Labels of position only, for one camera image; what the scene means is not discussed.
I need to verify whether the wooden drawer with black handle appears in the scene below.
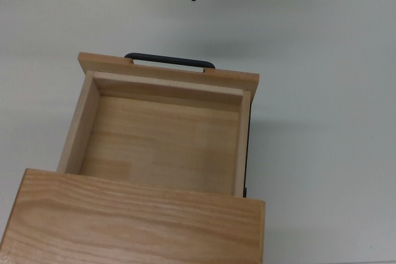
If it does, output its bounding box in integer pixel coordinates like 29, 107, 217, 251
56, 52, 260, 198

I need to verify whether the black metal drawer handle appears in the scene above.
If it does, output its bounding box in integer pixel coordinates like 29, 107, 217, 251
124, 53, 216, 74

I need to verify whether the wooden drawer cabinet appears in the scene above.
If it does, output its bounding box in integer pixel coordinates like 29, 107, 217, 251
0, 168, 266, 264

